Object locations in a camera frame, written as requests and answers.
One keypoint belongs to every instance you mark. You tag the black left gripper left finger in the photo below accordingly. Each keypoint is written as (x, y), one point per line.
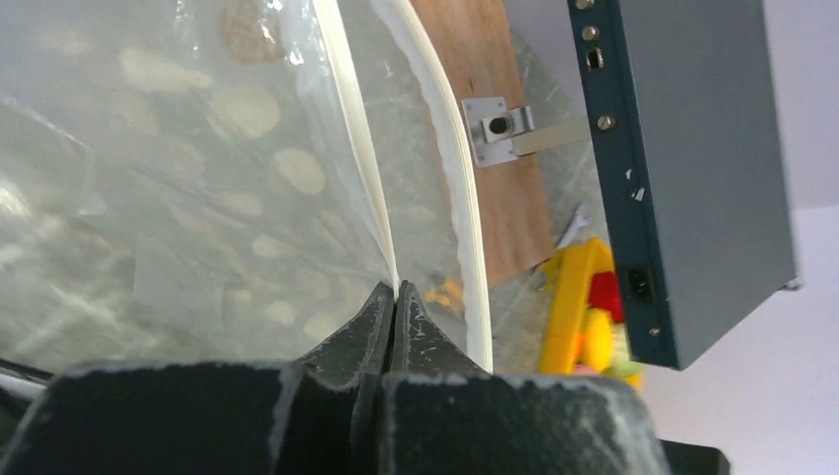
(311, 415)

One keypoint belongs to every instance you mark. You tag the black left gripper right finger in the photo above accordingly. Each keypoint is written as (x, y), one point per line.
(477, 423)

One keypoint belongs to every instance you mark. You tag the clear dotted zip bag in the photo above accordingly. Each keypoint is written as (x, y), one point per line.
(185, 180)

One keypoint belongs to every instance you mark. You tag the red toy bell pepper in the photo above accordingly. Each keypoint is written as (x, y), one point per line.
(605, 295)

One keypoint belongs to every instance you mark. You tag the green toy cabbage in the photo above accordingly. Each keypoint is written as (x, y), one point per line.
(623, 368)

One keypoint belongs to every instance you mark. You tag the wooden board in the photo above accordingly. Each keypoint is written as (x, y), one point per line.
(474, 44)

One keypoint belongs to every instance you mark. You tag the yellow plastic tray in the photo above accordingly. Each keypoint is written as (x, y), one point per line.
(569, 273)

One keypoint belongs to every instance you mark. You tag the silver open-end wrench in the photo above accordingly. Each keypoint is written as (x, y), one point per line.
(579, 220)

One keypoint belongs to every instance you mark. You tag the dark grey server chassis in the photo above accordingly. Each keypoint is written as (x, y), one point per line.
(682, 111)

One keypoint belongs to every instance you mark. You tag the metal mounting bracket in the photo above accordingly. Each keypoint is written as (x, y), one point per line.
(498, 134)

